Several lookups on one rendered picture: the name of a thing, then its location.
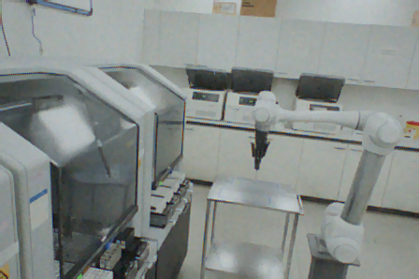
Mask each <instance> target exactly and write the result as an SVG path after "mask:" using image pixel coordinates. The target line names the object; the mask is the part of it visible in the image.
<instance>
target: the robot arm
mask: <svg viewBox="0 0 419 279"><path fill-rule="evenodd" d="M253 119H254V120H255V123H254V128H255V132H254V140H253V141H250V144H251V146H252V154H253V157H254V169H256V170H259V167H260V164H261V159H263V157H266V153H267V147H268V145H269V144H270V141H269V140H267V136H268V132H269V129H270V128H271V125H275V124H276V123H279V122H303V123H331V124H335V125H342V126H344V127H349V128H351V129H355V130H358V131H363V132H364V135H363V139H362V147H363V149H364V150H363V152H362V155H361V157H360V161H359V163H358V165H357V169H356V171H355V175H354V179H353V181H352V183H351V187H350V189H349V193H348V195H347V199H346V200H345V202H344V204H341V203H337V202H335V203H331V204H330V205H329V206H328V207H327V208H326V210H325V213H324V216H323V221H322V225H321V236H319V235H315V236H314V239H316V243H317V245H318V253H319V254H327V255H331V256H332V257H333V258H335V259H336V260H338V261H340V262H343V263H352V262H354V261H356V260H357V259H358V257H359V255H360V254H361V245H362V241H363V235H364V232H365V229H364V226H363V224H362V223H361V222H362V220H363V217H364V214H365V211H366V209H367V206H368V203H369V200H370V198H371V194H372V192H373V188H374V186H375V185H376V182H377V180H378V176H379V175H380V171H381V169H382V167H383V162H384V159H385V158H386V156H387V155H389V154H391V152H392V151H393V150H394V148H395V147H396V144H398V143H399V142H400V140H401V138H402V136H403V129H402V127H401V124H400V123H399V122H398V120H396V118H394V117H393V116H391V115H389V114H386V113H383V112H380V111H367V110H353V111H322V110H319V111H292V110H283V109H282V108H281V107H280V106H279V105H278V104H276V99H275V95H274V93H271V92H268V91H264V92H261V93H260V94H259V97H257V99H256V103H255V106H254V108H253Z"/></svg>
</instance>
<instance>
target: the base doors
mask: <svg viewBox="0 0 419 279"><path fill-rule="evenodd" d="M185 128H186V129H185V142H184V151H183V171H182V172H185V178H189V179H198V180H202V181H207V182H214V181H215V177H216V175H218V174H219V175H227V176H232V177H241V178H246V179H255V177H256V180H259V181H264V182H273V183H278V184H291V185H294V186H295V189H296V194H299V195H303V196H308V197H317V198H324V199H334V200H337V201H345V200H346V199H347V195H348V193H349V189H350V187H351V183H352V181H353V179H354V175H355V171H356V169H357V165H358V163H359V161H360V157H361V155H362V152H363V150H364V149H363V147H362V146H359V145H353V144H344V143H338V142H328V141H322V140H312V139H302V138H291V137H285V136H274V135H269V134H268V136H267V138H268V139H270V144H269V145H268V147H267V153H266V157H263V159H261V164H260V167H259V170H256V169H254V157H253V154H252V146H251V144H250V141H253V140H254V133H253V132H242V131H237V130H232V129H221V128H216V127H205V126H200V125H185ZM190 129H193V130H190ZM196 133H198V134H203V136H202V135H198V134H196ZM220 133H221V136H220ZM248 137H252V138H248ZM237 139H238V140H237ZM272 139H274V140H272ZM243 140H245V141H243ZM303 140H304V142H303ZM302 144H303V146H302ZM219 147H220V149H219ZM334 147H338V148H344V149H336V148H334ZM320 149H324V150H328V151H330V152H328V151H320ZM351 149H355V150H358V151H352V150H351ZM359 150H360V151H362V152H360V151H359ZM218 154H219V156H218ZM300 156H301V157H300ZM412 160H415V161H419V153H415V152H403V151H399V150H393V151H392V152H391V154H389V155H387V156H386V158H385V159H384V162H383V167H382V169H381V171H380V175H379V176H378V180H377V182H376V185H375V186H374V188H373V192H372V194H371V198H370V200H369V203H368V205H369V206H378V207H383V208H387V209H397V210H401V211H410V212H415V213H419V162H412ZM299 164H300V166H299ZM217 168H218V169H217ZM297 176H298V177H297ZM341 176H342V177H341Z"/></svg>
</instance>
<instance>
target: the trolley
mask: <svg viewBox="0 0 419 279"><path fill-rule="evenodd" d="M296 196H298V199H299V203H300V210H301V212H300V210H299V208H298V201H297V197H296ZM212 201H214V208H213V221H212V228H211V242H210V248H209V253H208V255H207V242H208V236H209V220H210V208H211V202H212ZM218 202H222V203H229V204H234V205H242V206H246V207H250V208H259V209H263V210H271V211H276V212H285V213H287V214H286V217H285V226H284V230H283V238H282V246H281V248H278V247H270V246H266V245H263V244H255V243H251V242H240V241H233V240H228V239H225V238H218V237H214V235H215V222H216V215H217V209H218ZM290 213H291V214H294V223H293V227H292V235H291V239H290V247H289V251H288V255H287V263H286V267H285V274H284V271H283V252H284V248H285V241H286V236H287V228H288V224H289V220H290ZM299 215H304V213H303V206H302V203H301V199H300V195H299V194H296V189H295V186H294V185H291V184H278V183H273V182H264V181H259V180H255V179H246V178H241V177H232V176H227V175H219V174H218V175H217V176H216V177H215V181H214V182H213V186H212V187H211V190H210V191H209V195H208V196H207V212H206V220H205V234H204V241H203V249H202V264H201V272H200V279H204V278H205V270H208V271H212V272H221V273H228V274H232V275H238V276H242V277H246V278H252V279H288V276H289V273H290V265H291V261H292V254H293V250H294V242H295V238H296V228H297V223H298V216H299Z"/></svg>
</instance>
